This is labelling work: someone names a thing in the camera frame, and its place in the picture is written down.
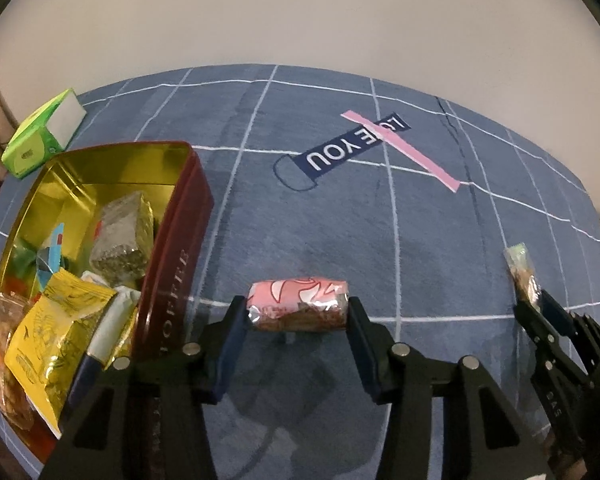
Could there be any red metal tin box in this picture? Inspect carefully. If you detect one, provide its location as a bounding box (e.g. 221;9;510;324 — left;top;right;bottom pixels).
0;141;215;466

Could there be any small clear nut packet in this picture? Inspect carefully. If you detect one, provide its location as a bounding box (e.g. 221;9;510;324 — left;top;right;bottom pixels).
503;243;543;306

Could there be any clear fried dough twist packet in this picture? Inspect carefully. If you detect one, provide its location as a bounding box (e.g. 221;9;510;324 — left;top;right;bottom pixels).
0;292;36;431

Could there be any pink cake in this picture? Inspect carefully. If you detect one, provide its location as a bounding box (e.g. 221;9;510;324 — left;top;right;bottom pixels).
247;276;352;333

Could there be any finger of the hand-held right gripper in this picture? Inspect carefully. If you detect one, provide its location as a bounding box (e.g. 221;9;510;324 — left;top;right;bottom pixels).
513;301;593;391
536;289;600;366

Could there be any green tissue pack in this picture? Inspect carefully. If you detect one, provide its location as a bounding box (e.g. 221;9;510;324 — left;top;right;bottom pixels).
1;89;87;180

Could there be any grey snack packet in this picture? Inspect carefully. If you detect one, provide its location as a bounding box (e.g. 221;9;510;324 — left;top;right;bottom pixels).
89;192;156;281

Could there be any blue checked tablecloth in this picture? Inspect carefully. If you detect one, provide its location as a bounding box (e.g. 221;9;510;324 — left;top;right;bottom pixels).
0;64;600;480

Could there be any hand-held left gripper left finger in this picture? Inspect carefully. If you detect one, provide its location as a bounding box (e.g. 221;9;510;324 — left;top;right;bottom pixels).
40;295;253;480

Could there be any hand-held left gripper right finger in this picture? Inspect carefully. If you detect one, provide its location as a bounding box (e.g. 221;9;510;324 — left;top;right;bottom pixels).
346;297;556;480

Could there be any blue white cracker packet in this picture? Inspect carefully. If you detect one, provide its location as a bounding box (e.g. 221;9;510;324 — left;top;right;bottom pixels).
62;285;143;411

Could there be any blue candy packet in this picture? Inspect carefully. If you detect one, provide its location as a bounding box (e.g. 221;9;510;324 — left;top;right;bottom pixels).
35;225;78;286

